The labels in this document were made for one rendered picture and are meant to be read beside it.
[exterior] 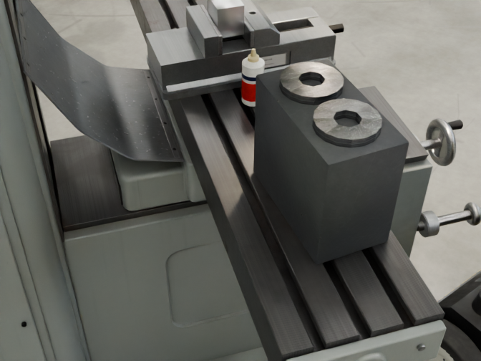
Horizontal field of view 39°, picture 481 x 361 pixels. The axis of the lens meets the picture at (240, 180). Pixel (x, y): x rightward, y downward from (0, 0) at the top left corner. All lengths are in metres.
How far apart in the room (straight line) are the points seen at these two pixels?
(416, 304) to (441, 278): 1.32
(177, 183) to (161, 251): 0.17
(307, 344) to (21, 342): 0.72
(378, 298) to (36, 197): 0.61
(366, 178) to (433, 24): 2.72
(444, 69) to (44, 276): 2.31
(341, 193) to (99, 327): 0.81
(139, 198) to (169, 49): 0.29
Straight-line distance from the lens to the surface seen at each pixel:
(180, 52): 1.29
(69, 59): 1.39
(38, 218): 1.25
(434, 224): 1.66
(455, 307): 1.40
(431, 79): 3.16
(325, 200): 0.89
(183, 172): 1.30
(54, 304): 1.40
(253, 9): 1.34
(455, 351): 1.36
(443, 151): 1.72
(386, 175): 0.92
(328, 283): 0.96
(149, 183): 1.30
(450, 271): 2.31
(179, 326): 1.63
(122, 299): 1.50
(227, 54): 1.28
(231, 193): 1.08
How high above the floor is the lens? 1.67
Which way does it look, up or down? 42 degrees down
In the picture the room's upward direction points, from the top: 1 degrees clockwise
